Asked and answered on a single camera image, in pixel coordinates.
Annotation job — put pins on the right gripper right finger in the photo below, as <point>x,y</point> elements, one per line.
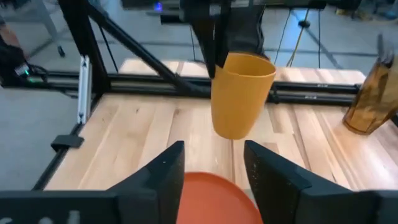
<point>273,193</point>

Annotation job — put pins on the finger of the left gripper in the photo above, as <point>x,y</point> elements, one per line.
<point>206,46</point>
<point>223,40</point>

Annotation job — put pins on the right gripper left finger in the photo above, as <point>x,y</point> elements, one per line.
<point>155,193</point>

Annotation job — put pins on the orange plate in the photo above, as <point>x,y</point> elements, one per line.
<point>214,202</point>

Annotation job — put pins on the yellow plastic cup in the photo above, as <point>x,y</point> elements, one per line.
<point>239,99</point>

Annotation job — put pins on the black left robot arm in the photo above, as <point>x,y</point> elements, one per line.
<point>245,31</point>

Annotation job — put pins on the amber faceted drinking glass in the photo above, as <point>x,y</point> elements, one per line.
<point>370,99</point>

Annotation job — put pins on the metal leg with caster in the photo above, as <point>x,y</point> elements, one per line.
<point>46,28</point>

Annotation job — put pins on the black device with green light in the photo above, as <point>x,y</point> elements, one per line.
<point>12,62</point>

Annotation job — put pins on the black frame foot clamp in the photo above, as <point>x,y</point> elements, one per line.
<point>66,142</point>

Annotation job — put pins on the silver aluminium bracket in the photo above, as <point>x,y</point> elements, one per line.
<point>84,93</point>

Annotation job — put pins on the black aluminium table frame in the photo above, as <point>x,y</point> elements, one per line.
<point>82,37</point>

